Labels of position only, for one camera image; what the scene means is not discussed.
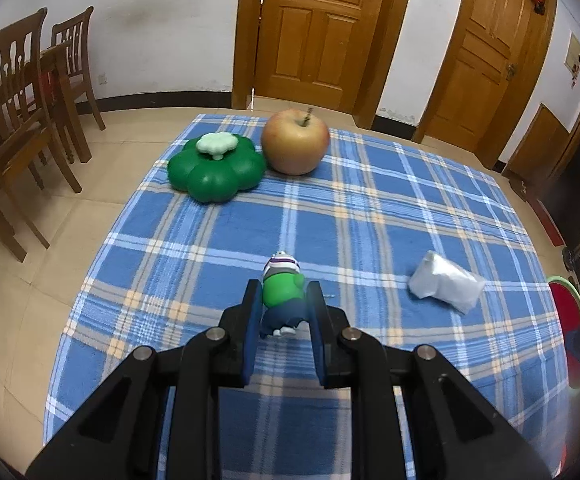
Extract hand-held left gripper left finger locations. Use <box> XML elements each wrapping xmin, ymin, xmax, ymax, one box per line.
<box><xmin>27</xmin><ymin>280</ymin><xmax>263</xmax><ymax>480</ymax></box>

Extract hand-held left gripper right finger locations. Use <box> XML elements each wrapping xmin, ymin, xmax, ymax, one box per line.
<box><xmin>307</xmin><ymin>282</ymin><xmax>553</xmax><ymax>480</ymax></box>

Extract red bucket with green rim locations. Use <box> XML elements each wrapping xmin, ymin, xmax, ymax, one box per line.
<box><xmin>547</xmin><ymin>274</ymin><xmax>580</xmax><ymax>346</ymax></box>

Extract green toy figure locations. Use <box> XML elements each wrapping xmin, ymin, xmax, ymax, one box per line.
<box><xmin>261</xmin><ymin>251</ymin><xmax>305</xmax><ymax>337</ymax></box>

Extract blue plaid tablecloth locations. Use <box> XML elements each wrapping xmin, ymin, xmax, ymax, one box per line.
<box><xmin>43</xmin><ymin>112</ymin><xmax>576</xmax><ymax>480</ymax></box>

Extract red doormat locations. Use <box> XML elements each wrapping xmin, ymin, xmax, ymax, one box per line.
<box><xmin>528</xmin><ymin>197</ymin><xmax>568</xmax><ymax>247</ymax></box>

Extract white plastic packet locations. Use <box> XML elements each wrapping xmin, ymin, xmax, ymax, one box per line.
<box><xmin>408</xmin><ymin>250</ymin><xmax>487</xmax><ymax>315</ymax></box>

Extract green flower-shaped container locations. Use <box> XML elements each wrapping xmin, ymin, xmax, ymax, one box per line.
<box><xmin>167</xmin><ymin>132</ymin><xmax>265</xmax><ymax>205</ymax></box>

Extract red yellow apple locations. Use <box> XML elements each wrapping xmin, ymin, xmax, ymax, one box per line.
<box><xmin>261</xmin><ymin>106</ymin><xmax>331</xmax><ymax>176</ymax></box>

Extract low wooden panel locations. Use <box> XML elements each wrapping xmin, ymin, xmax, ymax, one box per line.
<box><xmin>502</xmin><ymin>104</ymin><xmax>574</xmax><ymax>189</ymax></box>

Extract wooden panel door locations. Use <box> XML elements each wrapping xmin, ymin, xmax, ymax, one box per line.
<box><xmin>233</xmin><ymin>0</ymin><xmax>417</xmax><ymax>128</ymax></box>

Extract wooden chair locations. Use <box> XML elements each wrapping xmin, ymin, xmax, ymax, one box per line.
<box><xmin>49</xmin><ymin>6</ymin><xmax>107</xmax><ymax>164</ymax></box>
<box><xmin>0</xmin><ymin>7</ymin><xmax>84</xmax><ymax>251</ymax></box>

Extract paper wall notice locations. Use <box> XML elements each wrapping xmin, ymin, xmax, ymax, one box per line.
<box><xmin>564</xmin><ymin>31</ymin><xmax>580</xmax><ymax>90</ymax></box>

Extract wooden door with metal handle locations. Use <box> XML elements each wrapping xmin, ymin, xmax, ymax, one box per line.
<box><xmin>412</xmin><ymin>0</ymin><xmax>558</xmax><ymax>168</ymax></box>

